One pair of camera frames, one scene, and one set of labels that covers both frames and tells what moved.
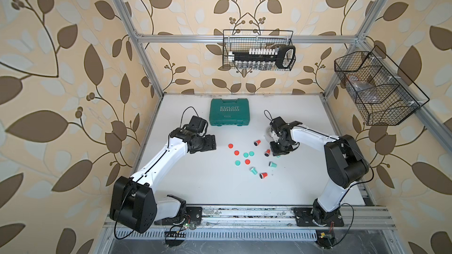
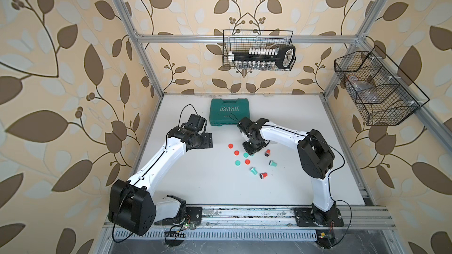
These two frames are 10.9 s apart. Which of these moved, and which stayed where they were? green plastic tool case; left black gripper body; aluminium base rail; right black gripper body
Moved: right black gripper body
Stayed: left black gripper body; aluminium base rail; green plastic tool case
